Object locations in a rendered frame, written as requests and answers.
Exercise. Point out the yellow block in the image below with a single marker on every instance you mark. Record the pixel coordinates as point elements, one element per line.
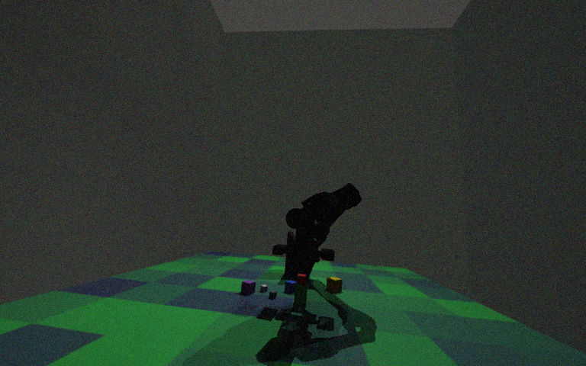
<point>334,284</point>

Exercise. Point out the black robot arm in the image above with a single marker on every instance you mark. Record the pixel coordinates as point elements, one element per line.
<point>327,207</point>

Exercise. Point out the red block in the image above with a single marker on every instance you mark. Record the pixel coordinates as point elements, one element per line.
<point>301,280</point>

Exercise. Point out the blue cube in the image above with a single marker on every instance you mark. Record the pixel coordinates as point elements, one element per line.
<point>290,286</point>

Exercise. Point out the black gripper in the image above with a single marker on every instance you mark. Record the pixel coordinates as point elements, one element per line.
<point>325,254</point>

